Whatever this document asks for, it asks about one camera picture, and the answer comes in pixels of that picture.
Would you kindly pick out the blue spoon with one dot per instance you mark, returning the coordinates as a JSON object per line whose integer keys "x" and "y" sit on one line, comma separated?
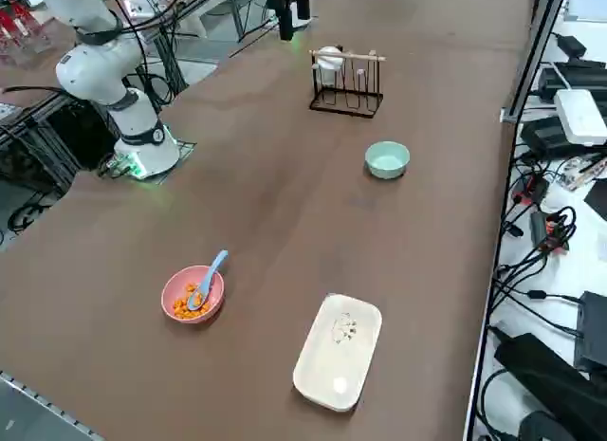
{"x": 215, "y": 266}

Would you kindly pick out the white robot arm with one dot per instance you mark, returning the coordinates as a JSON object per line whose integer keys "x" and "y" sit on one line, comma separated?
{"x": 95, "y": 76}

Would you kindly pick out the green bowl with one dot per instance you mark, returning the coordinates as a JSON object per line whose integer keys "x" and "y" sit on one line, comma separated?
{"x": 386, "y": 168}

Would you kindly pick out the pink bowl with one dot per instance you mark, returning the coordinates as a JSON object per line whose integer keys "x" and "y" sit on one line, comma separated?
{"x": 178, "y": 283}

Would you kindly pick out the orange popcorn heap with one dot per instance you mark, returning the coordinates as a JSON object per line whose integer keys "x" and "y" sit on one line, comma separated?
{"x": 180, "y": 310}

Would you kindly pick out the white cup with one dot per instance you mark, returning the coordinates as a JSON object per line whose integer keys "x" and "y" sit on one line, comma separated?
{"x": 328, "y": 61}

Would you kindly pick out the clear box with red contents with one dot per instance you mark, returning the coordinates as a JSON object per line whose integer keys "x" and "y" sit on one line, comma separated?
{"x": 23, "y": 38}

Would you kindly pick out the small black power adapter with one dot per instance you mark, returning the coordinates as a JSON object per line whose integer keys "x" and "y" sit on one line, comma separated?
{"x": 571, "y": 45}

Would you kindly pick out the black power brick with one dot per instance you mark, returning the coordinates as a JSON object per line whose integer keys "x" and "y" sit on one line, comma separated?
{"x": 540, "y": 135}

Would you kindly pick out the white flat device box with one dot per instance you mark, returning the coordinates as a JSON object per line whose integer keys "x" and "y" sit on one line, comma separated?
{"x": 581, "y": 116}

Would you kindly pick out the bare circuit board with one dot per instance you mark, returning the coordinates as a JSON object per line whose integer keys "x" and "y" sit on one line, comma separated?
{"x": 583, "y": 173}

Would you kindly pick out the white rectangular tray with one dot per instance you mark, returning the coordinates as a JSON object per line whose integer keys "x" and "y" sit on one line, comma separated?
{"x": 332, "y": 365}

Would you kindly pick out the black equipment box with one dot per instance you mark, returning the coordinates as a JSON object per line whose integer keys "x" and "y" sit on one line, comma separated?
{"x": 593, "y": 327}

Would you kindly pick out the aluminium frame rail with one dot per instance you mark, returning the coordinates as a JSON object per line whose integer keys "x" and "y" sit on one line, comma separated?
{"x": 531, "y": 66}

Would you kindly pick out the black aluminium frame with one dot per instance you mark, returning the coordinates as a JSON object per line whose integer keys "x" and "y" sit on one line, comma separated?
{"x": 57, "y": 142}

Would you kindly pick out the aluminium edge rail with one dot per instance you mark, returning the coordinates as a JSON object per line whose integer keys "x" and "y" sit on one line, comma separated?
{"x": 23, "y": 388}

